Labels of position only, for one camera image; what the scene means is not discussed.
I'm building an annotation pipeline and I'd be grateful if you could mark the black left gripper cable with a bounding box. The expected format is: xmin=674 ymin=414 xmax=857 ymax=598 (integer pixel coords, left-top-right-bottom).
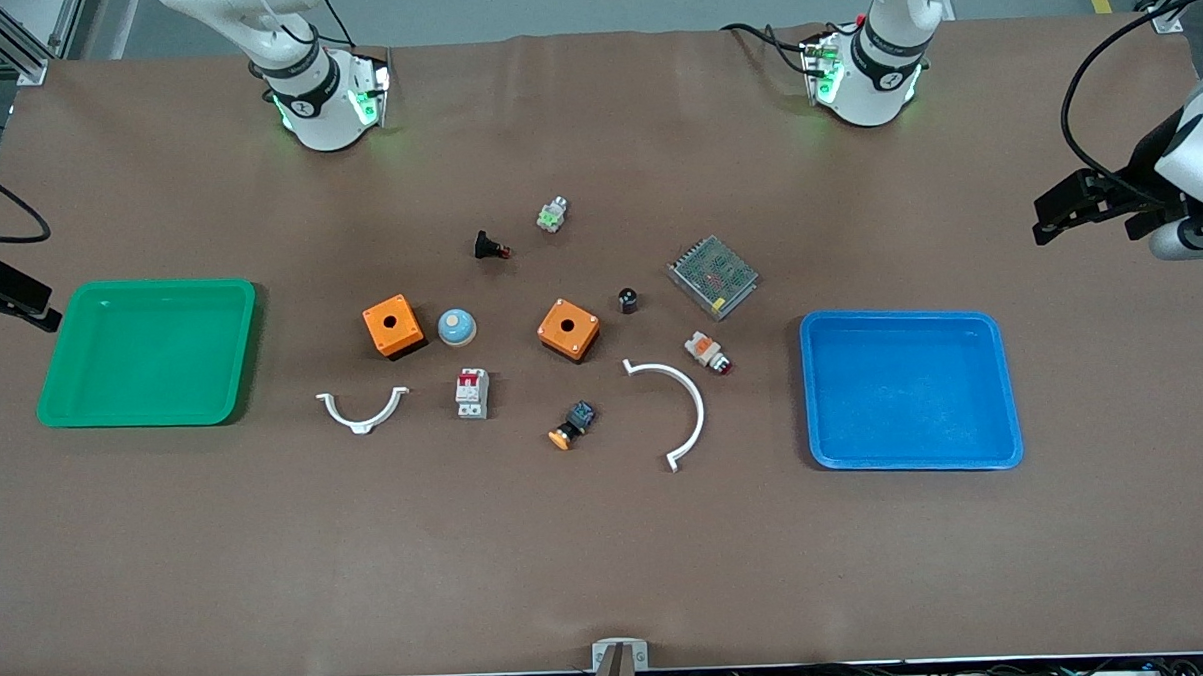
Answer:
xmin=1055 ymin=0 xmax=1203 ymax=213

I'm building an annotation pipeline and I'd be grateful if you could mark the large white curved bracket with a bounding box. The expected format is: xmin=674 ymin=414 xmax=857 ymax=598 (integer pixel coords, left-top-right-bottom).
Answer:
xmin=621 ymin=355 xmax=709 ymax=475

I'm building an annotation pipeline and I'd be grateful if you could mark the small white curved bracket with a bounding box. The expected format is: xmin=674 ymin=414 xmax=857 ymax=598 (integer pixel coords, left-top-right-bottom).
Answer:
xmin=315 ymin=386 xmax=412 ymax=437

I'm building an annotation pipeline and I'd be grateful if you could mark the green plastic tray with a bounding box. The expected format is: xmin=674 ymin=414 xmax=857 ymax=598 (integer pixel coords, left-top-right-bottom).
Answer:
xmin=32 ymin=276 xmax=262 ymax=432

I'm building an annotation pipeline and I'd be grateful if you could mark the metal mesh power supply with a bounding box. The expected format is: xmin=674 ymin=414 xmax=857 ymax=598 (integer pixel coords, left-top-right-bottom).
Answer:
xmin=666 ymin=233 xmax=762 ymax=324

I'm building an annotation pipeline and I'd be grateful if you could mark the white red circuit breaker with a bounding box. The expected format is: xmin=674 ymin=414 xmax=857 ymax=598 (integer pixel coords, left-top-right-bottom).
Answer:
xmin=455 ymin=368 xmax=492 ymax=421

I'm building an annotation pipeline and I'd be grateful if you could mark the red orange indicator light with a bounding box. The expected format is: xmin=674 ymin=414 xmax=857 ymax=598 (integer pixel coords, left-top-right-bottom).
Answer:
xmin=683 ymin=329 xmax=734 ymax=378

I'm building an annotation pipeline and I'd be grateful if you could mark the black arm base cable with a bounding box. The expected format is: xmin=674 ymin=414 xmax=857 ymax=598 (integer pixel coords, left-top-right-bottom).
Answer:
xmin=721 ymin=18 xmax=818 ymax=80

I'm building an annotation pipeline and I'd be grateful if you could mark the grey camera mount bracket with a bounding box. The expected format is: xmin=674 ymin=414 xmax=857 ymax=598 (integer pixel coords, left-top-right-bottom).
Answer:
xmin=591 ymin=638 xmax=650 ymax=676

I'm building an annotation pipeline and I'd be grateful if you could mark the orange button enclosure box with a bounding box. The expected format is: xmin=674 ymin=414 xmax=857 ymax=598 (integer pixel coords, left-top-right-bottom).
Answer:
xmin=536 ymin=297 xmax=603 ymax=365
xmin=362 ymin=293 xmax=428 ymax=362

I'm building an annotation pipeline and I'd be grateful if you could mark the blue plastic tray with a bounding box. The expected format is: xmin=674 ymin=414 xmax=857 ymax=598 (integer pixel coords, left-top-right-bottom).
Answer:
xmin=799 ymin=303 xmax=1025 ymax=477

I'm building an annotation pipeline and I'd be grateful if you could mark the blue dome push button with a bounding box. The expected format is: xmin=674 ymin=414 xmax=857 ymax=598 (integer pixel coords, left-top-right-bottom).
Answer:
xmin=436 ymin=308 xmax=479 ymax=349

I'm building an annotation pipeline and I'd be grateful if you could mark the orange cap push button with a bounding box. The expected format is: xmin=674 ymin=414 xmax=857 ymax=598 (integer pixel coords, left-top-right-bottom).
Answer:
xmin=547 ymin=399 xmax=598 ymax=452

